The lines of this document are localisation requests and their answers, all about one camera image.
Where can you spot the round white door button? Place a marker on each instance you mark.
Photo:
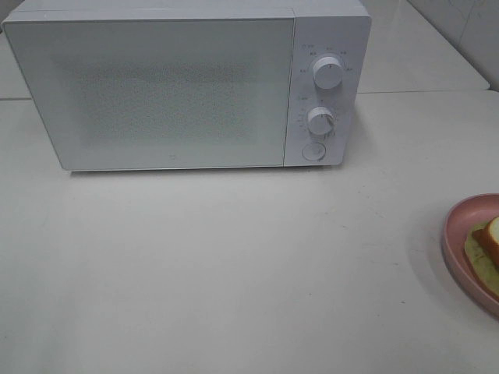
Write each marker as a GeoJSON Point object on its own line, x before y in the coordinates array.
{"type": "Point", "coordinates": [314, 151]}

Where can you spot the pink plate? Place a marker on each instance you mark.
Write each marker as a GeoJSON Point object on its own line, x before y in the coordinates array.
{"type": "Point", "coordinates": [460, 220]}

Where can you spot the toast sandwich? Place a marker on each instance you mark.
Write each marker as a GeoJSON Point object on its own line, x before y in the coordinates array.
{"type": "Point", "coordinates": [481, 251]}

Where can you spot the lower white timer knob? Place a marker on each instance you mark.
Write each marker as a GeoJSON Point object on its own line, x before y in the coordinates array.
{"type": "Point", "coordinates": [320, 121]}

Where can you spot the upper white power knob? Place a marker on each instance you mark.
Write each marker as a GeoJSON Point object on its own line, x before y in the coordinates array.
{"type": "Point", "coordinates": [328, 72]}

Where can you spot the white microwave oven body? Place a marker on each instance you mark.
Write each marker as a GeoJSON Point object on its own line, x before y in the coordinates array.
{"type": "Point", "coordinates": [339, 28]}

